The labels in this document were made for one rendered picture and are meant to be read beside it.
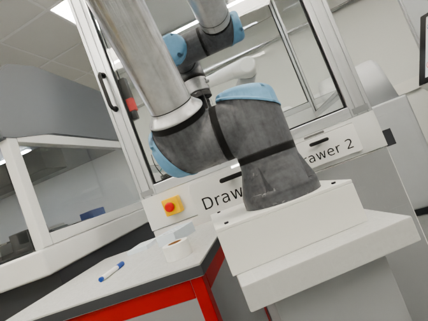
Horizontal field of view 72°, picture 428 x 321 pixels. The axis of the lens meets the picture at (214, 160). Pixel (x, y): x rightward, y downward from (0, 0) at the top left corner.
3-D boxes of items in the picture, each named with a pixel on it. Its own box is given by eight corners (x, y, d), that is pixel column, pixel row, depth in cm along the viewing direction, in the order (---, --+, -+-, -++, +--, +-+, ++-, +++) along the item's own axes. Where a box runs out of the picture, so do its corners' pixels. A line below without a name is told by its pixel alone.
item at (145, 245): (147, 249, 112) (146, 244, 112) (127, 256, 114) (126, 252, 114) (159, 239, 125) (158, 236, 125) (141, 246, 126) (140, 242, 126)
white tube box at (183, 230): (176, 242, 101) (172, 232, 101) (158, 248, 105) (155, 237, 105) (195, 230, 112) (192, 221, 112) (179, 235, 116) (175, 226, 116)
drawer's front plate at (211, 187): (289, 186, 86) (275, 151, 87) (199, 219, 92) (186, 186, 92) (288, 186, 88) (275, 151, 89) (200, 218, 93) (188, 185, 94)
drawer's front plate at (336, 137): (363, 149, 112) (352, 122, 113) (290, 176, 117) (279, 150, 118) (362, 149, 114) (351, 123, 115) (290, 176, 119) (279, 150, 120)
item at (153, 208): (388, 144, 112) (372, 109, 113) (151, 231, 130) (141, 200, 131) (334, 149, 206) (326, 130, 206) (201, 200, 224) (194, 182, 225)
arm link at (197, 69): (164, 48, 85) (173, 58, 93) (177, 83, 84) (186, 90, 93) (188, 35, 83) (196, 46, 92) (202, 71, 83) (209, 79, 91)
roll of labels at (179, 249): (167, 265, 74) (161, 249, 74) (167, 259, 81) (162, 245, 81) (193, 254, 75) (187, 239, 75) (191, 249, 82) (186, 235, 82)
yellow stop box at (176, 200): (181, 211, 123) (175, 195, 123) (165, 217, 124) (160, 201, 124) (185, 209, 128) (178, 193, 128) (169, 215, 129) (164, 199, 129)
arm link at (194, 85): (186, 90, 92) (210, 78, 91) (192, 103, 92) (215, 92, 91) (178, 84, 85) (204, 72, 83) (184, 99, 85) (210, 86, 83)
